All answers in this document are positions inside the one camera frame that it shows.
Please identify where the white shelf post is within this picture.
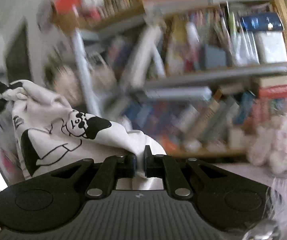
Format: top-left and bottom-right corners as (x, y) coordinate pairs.
(67, 0), (102, 117)

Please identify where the pink plush toy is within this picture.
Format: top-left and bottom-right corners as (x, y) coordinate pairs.
(246, 114), (287, 175)

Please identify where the white printed t-shirt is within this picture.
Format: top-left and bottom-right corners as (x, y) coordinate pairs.
(2, 80), (165, 179)

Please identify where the wooden bookshelf with books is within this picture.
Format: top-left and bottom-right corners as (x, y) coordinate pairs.
(45, 0), (287, 156)

